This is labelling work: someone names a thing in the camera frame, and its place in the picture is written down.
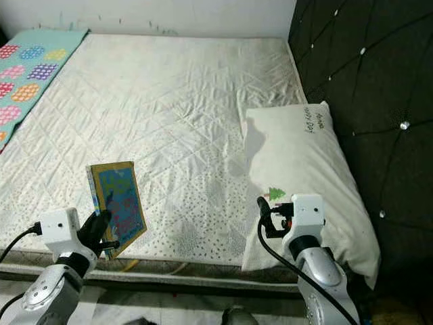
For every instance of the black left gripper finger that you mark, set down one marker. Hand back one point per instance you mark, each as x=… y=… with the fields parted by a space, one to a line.
x=95 y=227

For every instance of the yellow blue children's book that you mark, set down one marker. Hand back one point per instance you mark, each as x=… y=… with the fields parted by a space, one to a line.
x=122 y=196

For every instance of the white pillow with green tree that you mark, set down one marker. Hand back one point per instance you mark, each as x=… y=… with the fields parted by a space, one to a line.
x=304 y=162

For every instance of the teal blanket with colourful shapes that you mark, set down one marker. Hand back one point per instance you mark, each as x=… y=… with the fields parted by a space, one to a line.
x=27 y=74

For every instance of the dark tufted headboard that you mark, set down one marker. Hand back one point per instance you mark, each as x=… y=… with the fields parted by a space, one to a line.
x=372 y=68

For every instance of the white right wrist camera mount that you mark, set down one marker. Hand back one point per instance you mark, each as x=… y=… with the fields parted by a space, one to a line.
x=304 y=211

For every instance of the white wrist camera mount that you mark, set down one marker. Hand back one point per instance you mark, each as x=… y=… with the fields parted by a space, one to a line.
x=61 y=227
x=304 y=211

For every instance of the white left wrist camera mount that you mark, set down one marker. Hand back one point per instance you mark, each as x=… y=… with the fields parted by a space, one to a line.
x=61 y=227

